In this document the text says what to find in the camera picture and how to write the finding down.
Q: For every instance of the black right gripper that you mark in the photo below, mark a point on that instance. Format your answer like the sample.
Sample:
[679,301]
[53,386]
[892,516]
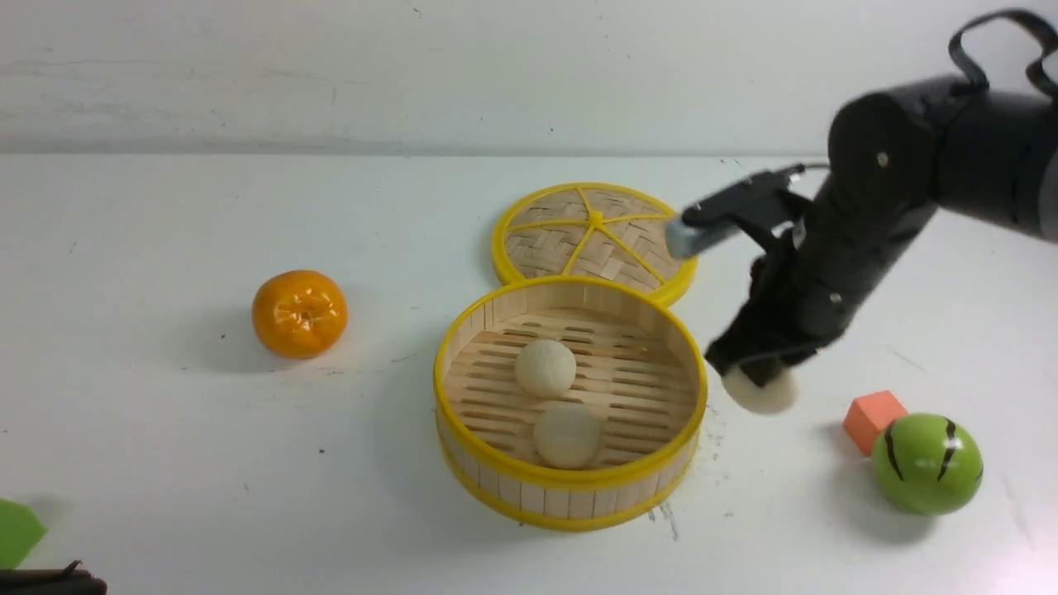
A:
[805,290]

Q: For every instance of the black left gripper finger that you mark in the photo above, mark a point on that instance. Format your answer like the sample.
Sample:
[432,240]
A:
[73,579]

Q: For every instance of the cream toy bun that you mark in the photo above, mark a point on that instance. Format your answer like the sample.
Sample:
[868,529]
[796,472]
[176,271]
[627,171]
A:
[568,435]
[545,369]
[776,397]

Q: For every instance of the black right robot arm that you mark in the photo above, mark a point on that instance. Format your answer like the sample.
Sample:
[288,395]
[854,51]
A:
[897,157]

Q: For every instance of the yellow bamboo steamer tray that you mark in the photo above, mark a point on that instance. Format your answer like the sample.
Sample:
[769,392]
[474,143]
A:
[638,368]

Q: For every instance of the yellow woven steamer lid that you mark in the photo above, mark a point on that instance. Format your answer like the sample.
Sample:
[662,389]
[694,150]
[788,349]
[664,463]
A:
[594,230]

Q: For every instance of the green wooden cube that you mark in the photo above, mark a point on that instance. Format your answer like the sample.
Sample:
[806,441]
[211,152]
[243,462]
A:
[20,531]

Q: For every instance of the orange wooden block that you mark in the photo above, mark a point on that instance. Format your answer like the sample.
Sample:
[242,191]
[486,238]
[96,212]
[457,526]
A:
[868,416]

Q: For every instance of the green toy watermelon ball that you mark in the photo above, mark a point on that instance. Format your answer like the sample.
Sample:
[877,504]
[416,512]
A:
[927,465]

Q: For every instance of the orange toy tangerine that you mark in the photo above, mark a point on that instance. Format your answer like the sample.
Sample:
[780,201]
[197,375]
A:
[299,314]

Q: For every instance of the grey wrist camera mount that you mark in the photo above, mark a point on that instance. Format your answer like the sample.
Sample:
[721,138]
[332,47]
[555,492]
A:
[754,205]

